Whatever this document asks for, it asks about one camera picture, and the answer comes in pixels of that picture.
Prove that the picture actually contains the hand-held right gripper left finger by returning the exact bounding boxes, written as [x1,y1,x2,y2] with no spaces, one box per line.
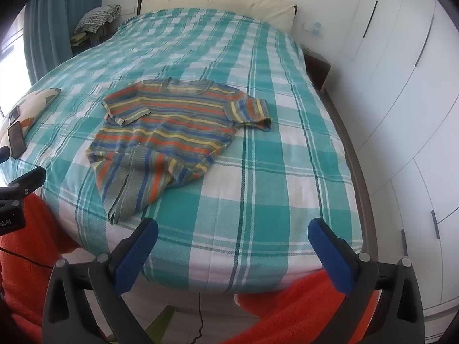
[42,218,159,344]

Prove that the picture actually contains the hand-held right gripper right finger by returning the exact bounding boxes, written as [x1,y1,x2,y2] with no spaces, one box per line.
[308,217,425,344]

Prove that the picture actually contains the striped knit t-shirt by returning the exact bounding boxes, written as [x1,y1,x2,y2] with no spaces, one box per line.
[85,77,273,226]

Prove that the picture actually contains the black phone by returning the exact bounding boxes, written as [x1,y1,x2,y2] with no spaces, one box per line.
[8,121,27,158]

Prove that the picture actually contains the printed cushion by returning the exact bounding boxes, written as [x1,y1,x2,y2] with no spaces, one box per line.
[0,88,61,158]

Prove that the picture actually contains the orange fleece cloth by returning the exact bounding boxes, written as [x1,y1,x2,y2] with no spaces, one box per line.
[0,193,381,344]

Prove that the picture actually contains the yellow-green object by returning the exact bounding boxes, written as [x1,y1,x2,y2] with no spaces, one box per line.
[108,304,177,344]

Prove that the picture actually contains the window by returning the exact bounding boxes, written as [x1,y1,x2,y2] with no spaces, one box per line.
[0,18,33,115]

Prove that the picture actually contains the bed with teal plaid cover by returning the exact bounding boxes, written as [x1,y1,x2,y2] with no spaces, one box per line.
[0,7,363,296]

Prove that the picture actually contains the teal curtain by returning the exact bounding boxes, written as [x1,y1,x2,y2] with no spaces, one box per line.
[22,0,104,85]

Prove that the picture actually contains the dark bedside table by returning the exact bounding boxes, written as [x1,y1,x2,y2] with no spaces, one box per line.
[70,25,119,56]

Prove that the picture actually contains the white wardrobe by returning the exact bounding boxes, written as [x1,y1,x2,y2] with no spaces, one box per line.
[323,0,459,316]

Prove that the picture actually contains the folded checked cloth pile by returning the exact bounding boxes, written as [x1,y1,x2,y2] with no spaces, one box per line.
[74,4,122,34]

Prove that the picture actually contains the brown bedside table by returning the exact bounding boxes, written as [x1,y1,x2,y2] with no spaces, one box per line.
[300,45,332,91]

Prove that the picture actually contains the cream padded headboard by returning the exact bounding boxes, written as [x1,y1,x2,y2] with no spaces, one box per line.
[137,0,298,31]

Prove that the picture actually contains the black cable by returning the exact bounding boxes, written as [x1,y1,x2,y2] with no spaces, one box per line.
[194,292,206,344]
[0,247,54,269]

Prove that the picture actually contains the grey bed frame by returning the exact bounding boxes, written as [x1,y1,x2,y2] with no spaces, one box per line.
[316,86,371,255]

